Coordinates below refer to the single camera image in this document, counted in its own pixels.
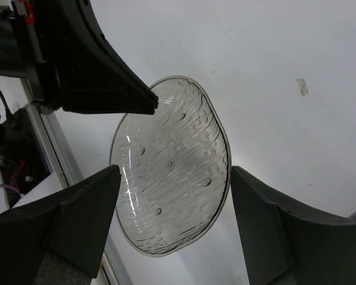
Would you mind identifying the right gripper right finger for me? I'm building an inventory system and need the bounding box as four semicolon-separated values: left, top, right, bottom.
231;166;356;284

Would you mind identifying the aluminium rail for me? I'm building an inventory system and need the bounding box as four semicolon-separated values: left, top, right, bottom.
20;78;134;285

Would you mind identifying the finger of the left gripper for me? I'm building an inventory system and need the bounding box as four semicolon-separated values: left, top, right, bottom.
37;1;158;115

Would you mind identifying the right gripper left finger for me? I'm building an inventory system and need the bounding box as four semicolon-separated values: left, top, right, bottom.
0;165;120;284

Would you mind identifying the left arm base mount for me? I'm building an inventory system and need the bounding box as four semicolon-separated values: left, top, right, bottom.
0;90;50;195

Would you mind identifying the smoky grey glass plate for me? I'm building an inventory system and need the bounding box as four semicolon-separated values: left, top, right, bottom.
109;75;231;258

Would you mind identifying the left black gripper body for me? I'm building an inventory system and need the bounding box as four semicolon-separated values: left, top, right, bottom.
0;0;66;81

